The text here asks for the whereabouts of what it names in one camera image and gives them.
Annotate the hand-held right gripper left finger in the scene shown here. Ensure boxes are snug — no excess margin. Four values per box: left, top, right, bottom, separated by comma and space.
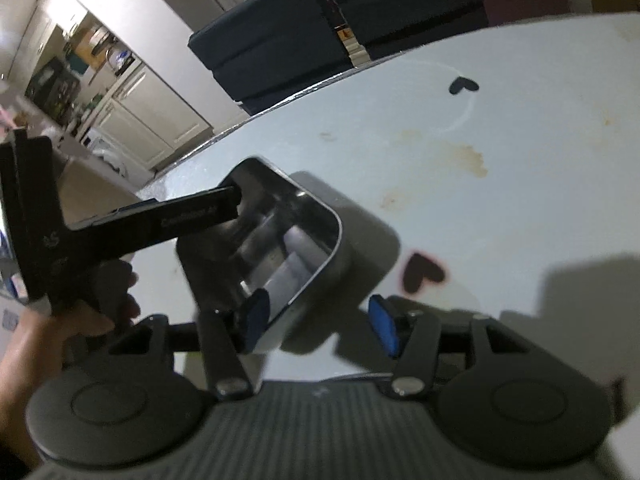
107, 290, 271, 401

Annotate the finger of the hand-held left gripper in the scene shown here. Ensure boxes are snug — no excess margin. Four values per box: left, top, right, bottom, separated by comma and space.
66, 185, 240, 262

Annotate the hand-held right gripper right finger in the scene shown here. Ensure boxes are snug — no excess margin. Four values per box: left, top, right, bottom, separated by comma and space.
367, 294, 531, 401

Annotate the large rectangular steel tray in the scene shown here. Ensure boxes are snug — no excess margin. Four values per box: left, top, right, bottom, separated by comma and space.
175, 156, 353, 353

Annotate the person's left hand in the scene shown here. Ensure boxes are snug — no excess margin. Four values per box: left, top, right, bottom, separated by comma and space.
0, 270, 142, 467

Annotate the cream kitchen cabinet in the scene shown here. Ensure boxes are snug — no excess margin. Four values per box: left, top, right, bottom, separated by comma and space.
90, 65, 213, 171

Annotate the black refrigerator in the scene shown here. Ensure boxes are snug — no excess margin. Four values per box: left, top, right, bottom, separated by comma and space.
25, 57, 82, 126

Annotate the dark blue chair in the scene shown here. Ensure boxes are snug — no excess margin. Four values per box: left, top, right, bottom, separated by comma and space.
187, 0, 351, 116
312, 0, 491, 61

